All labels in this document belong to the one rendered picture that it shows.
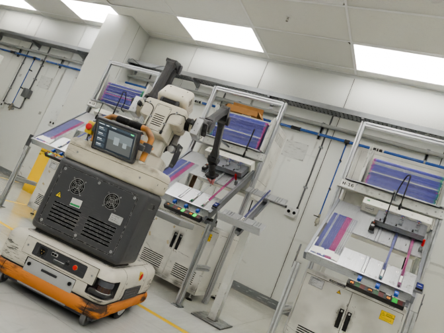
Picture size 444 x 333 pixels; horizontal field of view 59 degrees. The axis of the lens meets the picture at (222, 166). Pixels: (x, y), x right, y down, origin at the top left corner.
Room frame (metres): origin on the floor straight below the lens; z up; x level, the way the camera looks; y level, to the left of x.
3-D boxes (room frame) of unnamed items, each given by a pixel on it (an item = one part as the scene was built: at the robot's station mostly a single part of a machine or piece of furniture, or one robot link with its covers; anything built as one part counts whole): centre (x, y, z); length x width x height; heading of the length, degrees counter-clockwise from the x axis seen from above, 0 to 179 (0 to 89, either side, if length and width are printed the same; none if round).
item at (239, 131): (3.59, -0.03, 1.52); 0.51 x 0.13 x 0.27; 63
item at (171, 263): (3.72, -0.03, 0.31); 0.70 x 0.65 x 0.62; 63
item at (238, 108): (3.90, -0.06, 1.82); 0.68 x 0.30 x 0.20; 63
